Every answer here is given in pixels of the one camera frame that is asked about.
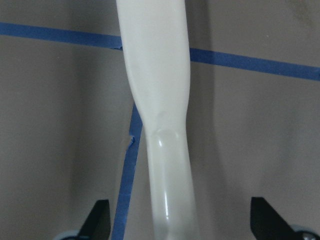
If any white hand brush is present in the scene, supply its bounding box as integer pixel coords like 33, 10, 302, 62
116, 0, 200, 240

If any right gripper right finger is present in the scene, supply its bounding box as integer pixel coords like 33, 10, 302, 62
250, 197, 297, 240

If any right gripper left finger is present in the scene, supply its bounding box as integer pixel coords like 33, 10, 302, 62
76, 199, 111, 240

